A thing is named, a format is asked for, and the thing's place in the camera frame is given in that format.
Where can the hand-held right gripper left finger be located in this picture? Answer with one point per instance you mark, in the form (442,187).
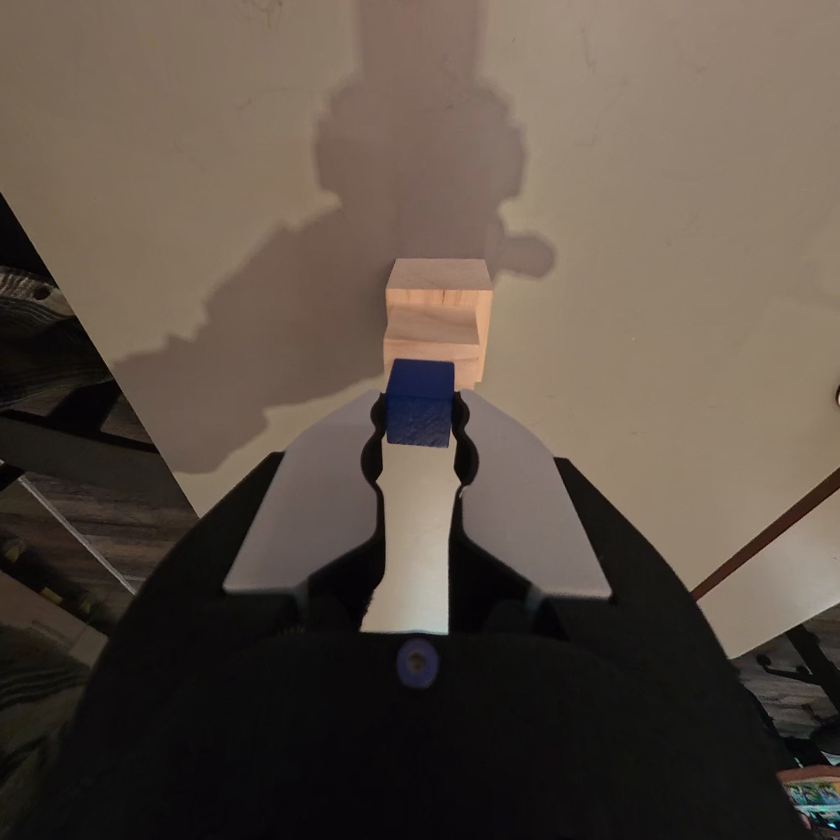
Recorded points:
(308,505)

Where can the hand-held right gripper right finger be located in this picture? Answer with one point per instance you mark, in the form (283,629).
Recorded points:
(525,512)

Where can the blue wooden cube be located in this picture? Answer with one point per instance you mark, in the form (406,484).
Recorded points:
(420,407)

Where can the medium plain wooden cube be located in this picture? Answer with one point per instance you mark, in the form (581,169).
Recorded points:
(426,328)

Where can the large plain wooden cube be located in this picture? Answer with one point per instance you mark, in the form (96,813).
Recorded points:
(439,279)

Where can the black chair base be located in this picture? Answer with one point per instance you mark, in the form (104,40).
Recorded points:
(814,663)

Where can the colourful printed item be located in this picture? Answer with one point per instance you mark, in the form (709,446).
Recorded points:
(814,797)

